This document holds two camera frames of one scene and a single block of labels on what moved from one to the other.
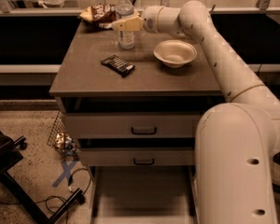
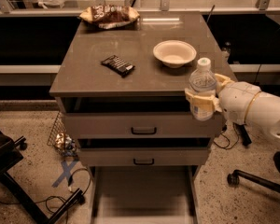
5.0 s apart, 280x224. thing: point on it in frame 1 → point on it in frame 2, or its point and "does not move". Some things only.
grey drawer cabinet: (133, 110) does not move
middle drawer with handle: (136, 157) does not move
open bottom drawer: (147, 194) does not move
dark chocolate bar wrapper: (118, 65) does not move
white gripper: (149, 19) → (236, 99)
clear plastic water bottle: (124, 10) → (203, 87)
